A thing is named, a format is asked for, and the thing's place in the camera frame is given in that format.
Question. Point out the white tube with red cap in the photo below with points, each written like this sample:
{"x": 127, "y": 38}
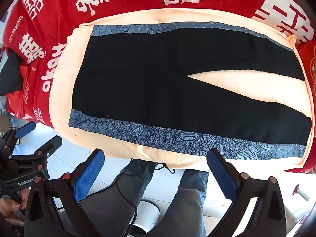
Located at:
{"x": 302, "y": 193}

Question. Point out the person's right leg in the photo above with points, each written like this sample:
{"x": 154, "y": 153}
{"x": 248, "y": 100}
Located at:
{"x": 187, "y": 202}

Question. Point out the cream blanket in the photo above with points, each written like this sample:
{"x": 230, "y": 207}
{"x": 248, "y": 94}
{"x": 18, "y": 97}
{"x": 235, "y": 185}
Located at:
{"x": 234, "y": 84}

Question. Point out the white cup on floor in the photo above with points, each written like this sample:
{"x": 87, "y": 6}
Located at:
{"x": 148, "y": 213}

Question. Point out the black pants with floral stripes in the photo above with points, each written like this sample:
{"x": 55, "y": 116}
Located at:
{"x": 148, "y": 79}

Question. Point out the person's left hand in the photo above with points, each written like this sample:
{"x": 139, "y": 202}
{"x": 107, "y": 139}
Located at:
{"x": 12, "y": 206}

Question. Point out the red pillow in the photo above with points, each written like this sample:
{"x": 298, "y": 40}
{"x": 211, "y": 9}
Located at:
{"x": 309, "y": 79}

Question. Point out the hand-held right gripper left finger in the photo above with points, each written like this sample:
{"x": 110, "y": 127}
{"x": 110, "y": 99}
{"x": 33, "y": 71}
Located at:
{"x": 88, "y": 175}

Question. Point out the red printed blanket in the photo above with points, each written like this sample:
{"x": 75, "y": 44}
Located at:
{"x": 61, "y": 17}

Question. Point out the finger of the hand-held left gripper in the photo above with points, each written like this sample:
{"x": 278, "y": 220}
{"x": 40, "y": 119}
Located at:
{"x": 24, "y": 129}
{"x": 50, "y": 147}

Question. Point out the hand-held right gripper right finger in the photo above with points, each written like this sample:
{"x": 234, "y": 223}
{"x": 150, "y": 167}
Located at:
{"x": 222, "y": 175}

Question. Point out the dark cloth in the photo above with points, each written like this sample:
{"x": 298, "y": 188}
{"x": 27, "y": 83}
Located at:
{"x": 9, "y": 74}

